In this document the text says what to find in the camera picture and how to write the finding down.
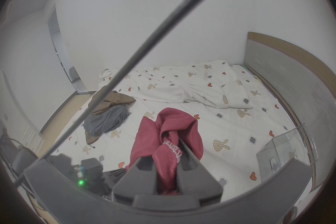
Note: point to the clear plastic box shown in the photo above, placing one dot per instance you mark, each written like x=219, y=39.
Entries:
x=278, y=149

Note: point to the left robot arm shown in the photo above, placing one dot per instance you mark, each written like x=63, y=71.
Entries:
x=61, y=162

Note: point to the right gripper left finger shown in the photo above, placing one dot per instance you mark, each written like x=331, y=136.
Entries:
x=139, y=181

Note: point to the red shirt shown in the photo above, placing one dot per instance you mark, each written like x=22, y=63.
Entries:
x=173, y=125

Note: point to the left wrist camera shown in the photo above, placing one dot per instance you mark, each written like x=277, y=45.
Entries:
x=91, y=167

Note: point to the grey garment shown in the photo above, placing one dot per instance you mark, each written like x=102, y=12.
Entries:
x=107, y=120

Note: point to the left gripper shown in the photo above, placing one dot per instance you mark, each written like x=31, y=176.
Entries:
x=112, y=178

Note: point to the khaki garment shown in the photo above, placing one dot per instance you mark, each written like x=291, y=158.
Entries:
x=115, y=98

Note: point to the white printed quilt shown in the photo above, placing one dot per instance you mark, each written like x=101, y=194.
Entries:
x=183, y=81

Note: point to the bed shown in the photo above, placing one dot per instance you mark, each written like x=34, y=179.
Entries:
x=231, y=128

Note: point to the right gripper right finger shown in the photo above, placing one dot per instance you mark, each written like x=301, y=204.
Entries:
x=194, y=178

